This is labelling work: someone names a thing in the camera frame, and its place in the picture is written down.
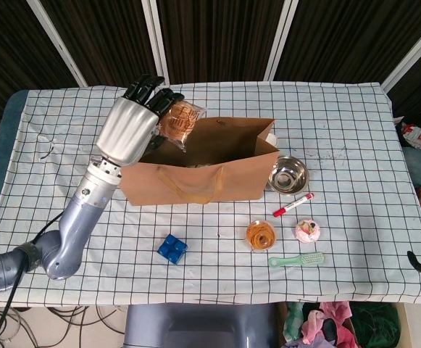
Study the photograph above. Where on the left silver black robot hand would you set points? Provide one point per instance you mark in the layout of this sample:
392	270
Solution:
127	127

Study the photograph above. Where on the round bread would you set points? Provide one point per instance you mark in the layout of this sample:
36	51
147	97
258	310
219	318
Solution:
179	123

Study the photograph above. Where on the pink cupcake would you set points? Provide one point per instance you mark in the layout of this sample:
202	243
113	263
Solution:
308	230

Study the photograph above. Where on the rubber bands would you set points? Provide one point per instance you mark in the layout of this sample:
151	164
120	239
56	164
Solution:
261	235

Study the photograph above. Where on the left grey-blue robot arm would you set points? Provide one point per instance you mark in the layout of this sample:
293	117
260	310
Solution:
76	224

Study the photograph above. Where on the brown paper shopping bag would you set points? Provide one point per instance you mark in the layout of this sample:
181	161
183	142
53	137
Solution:
195	185

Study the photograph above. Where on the dark green garment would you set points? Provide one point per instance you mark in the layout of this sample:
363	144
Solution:
373	322

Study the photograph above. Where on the pink garment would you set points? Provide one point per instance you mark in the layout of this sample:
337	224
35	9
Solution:
331	311

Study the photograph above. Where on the dark folding partition screen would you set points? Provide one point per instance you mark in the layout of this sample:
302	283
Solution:
213	36

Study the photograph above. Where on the mint green scrubbing brush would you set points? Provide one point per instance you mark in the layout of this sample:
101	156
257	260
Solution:
297	260

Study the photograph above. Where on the blue four-stud building block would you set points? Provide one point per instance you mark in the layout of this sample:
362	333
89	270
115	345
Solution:
172	249

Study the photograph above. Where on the teal patterned cloth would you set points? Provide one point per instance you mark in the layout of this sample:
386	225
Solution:
293	319

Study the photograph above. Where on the red and white marker pen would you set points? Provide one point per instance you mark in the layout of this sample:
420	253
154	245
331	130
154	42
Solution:
292	205

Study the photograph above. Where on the white cup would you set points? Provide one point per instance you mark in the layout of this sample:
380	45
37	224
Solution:
272	139

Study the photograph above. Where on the stainless steel bowl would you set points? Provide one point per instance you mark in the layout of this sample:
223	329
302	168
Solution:
288	175

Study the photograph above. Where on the white black-checked tablecloth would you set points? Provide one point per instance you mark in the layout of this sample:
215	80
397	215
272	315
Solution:
340	119

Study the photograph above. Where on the grey robot torso base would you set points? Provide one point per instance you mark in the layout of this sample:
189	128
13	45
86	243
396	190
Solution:
203	326

